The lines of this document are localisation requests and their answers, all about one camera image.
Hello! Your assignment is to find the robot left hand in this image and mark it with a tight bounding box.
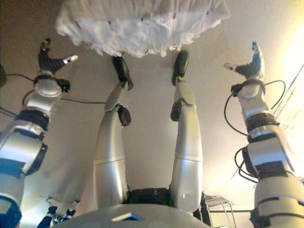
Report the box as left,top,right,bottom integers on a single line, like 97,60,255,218
38,38,79,76

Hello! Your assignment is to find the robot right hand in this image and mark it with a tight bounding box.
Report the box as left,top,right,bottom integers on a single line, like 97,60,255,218
223,42,266,80

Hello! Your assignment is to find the white fringed cushion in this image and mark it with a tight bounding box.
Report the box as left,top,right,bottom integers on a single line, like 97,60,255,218
56,0,231,59

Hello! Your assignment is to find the silver robot right leg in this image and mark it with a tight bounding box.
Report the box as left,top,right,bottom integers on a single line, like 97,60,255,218
169,49,205,213

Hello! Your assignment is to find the silver robot leg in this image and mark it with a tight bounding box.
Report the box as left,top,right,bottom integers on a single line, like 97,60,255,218
93,56,133,211
169,49,205,213

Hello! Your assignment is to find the silver robot left leg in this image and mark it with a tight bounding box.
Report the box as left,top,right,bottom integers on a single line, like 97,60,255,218
93,56,133,211

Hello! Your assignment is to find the grey robot torso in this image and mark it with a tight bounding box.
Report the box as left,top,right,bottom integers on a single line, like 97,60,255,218
76,187,209,228

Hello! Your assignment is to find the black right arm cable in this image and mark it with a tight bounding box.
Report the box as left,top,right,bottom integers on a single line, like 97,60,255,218
224,80,287,183

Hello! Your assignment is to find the white wire rack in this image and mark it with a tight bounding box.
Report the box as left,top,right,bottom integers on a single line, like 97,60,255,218
201,193,255,228

